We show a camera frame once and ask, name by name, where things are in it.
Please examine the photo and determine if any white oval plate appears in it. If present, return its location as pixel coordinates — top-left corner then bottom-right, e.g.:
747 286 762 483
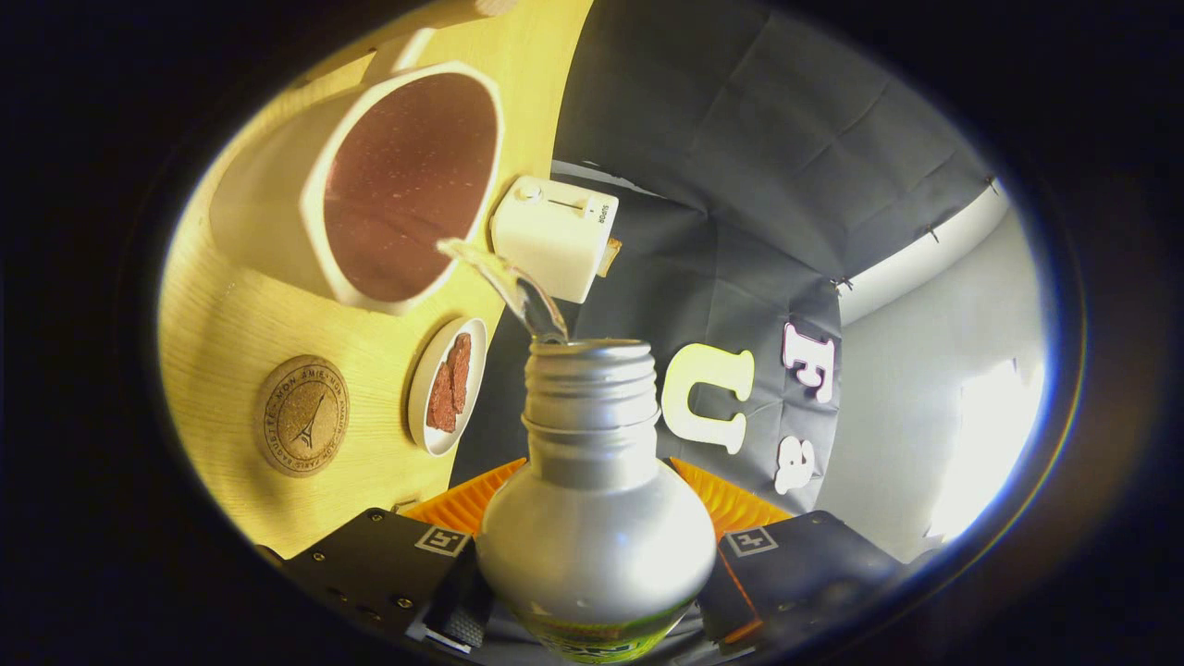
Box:
408 317 488 457

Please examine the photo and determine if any round cork coaster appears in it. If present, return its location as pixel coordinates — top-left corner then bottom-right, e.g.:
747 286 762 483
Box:
254 355 351 478

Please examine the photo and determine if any white toaster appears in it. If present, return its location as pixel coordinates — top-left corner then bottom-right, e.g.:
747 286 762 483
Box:
489 176 623 305

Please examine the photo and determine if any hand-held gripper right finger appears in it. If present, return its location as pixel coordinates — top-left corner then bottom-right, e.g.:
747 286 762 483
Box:
671 456 935 653

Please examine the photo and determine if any wooden table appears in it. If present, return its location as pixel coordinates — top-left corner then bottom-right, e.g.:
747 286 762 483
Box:
157 0 593 561

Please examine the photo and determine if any clear poured juice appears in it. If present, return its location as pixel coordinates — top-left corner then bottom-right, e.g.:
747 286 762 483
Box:
437 238 570 345

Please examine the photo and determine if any black backdrop cloth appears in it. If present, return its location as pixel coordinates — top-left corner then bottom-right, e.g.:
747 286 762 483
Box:
449 0 1005 519

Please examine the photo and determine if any silver juice bottle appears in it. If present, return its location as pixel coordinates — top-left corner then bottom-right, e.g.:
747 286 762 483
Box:
475 338 719 665

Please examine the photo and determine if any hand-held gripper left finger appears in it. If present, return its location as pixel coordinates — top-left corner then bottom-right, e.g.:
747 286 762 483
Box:
277 458 528 658

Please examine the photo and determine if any white cup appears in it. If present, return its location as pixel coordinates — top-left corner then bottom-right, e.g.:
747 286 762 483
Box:
209 28 505 317

